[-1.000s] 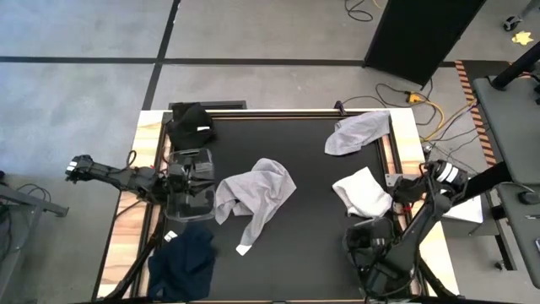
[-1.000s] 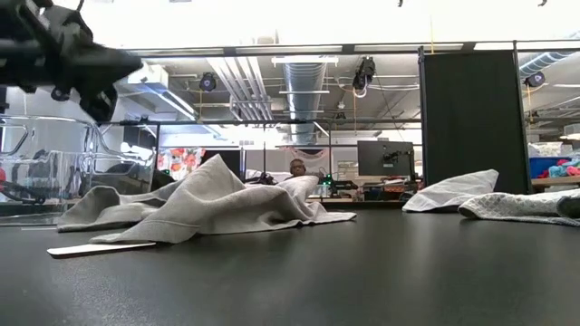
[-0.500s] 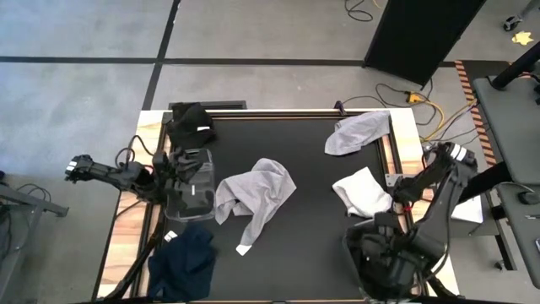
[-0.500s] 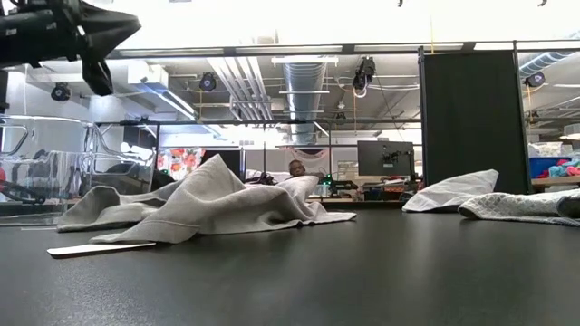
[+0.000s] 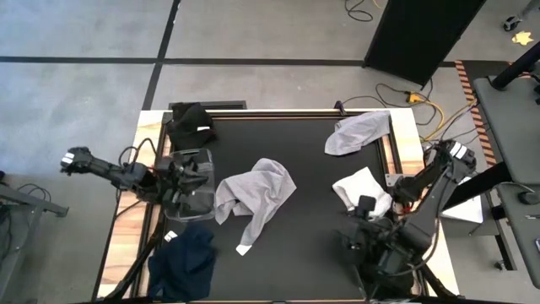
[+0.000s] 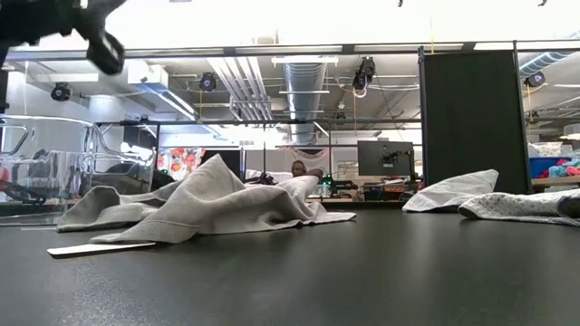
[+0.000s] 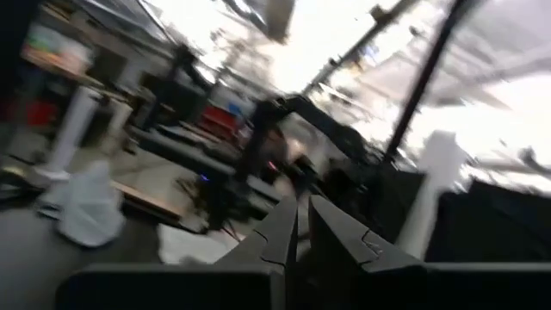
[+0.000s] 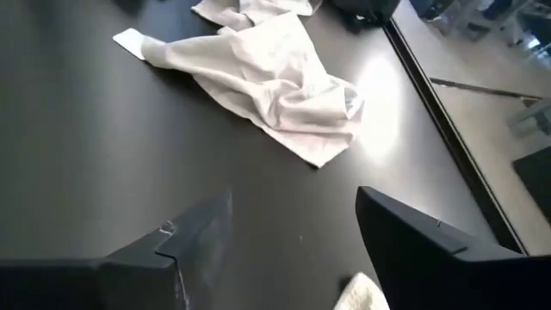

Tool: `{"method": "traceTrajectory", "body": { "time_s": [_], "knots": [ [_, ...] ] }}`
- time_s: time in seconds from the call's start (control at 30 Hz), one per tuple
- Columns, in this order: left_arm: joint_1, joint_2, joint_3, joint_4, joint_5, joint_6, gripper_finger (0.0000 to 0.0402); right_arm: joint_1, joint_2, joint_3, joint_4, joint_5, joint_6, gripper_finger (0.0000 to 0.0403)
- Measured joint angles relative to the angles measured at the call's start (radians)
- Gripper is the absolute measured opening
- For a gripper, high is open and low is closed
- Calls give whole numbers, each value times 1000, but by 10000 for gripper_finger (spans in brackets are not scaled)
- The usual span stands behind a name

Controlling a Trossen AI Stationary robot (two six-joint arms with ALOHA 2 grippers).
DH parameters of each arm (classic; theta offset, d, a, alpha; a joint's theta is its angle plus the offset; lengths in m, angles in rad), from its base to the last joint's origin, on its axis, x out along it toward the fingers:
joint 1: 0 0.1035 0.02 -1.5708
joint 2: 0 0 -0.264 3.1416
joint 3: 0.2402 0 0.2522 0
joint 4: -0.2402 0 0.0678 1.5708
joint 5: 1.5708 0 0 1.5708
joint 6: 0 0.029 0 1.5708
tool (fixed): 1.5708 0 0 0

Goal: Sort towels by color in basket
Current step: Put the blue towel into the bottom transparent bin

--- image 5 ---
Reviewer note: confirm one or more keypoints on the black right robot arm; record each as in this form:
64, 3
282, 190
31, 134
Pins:
426, 219

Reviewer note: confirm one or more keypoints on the black table mat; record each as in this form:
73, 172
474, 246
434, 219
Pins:
304, 211

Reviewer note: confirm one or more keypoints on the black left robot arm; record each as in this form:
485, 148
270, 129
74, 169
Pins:
105, 169

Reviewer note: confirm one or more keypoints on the black cabinet top right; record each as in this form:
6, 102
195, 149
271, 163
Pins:
417, 34

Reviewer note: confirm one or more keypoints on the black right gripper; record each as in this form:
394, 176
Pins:
375, 257

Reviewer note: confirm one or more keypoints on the black flat plate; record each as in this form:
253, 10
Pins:
206, 104

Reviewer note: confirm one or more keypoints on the purple clamp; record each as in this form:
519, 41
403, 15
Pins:
340, 107

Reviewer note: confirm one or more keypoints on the yellow paper star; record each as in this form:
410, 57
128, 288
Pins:
522, 38

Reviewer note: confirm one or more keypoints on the grey towel with white tag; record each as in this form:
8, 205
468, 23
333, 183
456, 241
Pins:
261, 190

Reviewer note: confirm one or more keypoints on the orange black striped tape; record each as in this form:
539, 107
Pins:
474, 114

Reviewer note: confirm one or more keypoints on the black frame strut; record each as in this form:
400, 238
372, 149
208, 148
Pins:
135, 266
436, 285

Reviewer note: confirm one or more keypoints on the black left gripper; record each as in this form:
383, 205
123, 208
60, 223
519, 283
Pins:
179, 186

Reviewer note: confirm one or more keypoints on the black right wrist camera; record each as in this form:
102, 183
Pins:
366, 205

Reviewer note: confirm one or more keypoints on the black round pole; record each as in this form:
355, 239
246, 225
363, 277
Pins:
516, 67

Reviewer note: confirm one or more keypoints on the light lavender grey towel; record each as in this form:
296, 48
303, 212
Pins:
358, 133

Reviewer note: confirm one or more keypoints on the black towel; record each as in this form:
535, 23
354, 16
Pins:
190, 124

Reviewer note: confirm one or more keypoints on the white box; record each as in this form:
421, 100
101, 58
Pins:
466, 209

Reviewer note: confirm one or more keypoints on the navy blue towel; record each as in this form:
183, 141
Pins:
181, 266

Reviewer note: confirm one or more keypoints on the grey metal stand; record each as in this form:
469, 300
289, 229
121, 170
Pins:
25, 211

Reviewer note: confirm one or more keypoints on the grey side table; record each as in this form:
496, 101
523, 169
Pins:
512, 126

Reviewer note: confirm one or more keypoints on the clear plastic basket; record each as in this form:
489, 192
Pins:
196, 212

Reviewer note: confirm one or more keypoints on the black caster wheel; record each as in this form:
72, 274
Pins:
511, 23

